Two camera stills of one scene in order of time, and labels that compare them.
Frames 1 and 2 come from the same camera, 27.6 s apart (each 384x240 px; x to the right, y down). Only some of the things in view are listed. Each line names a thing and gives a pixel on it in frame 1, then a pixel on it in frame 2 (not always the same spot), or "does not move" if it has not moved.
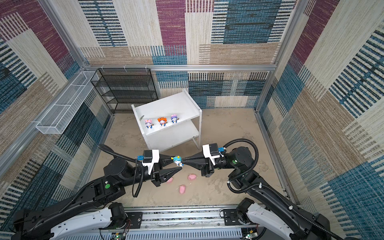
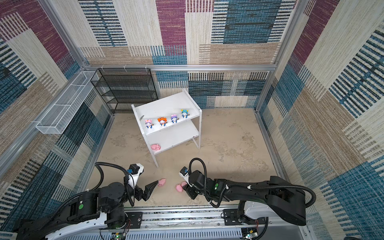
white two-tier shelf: [180, 103] does not move
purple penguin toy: [174, 118] does not move
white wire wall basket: [54, 121] does not move
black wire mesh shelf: [122, 88] does not move
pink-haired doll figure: [148, 123] does not move
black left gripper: [158, 175] to [139, 194]
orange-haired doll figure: [162, 120] does not move
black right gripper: [198, 160] to [189, 190]
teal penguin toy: [177, 159] to [184, 113]
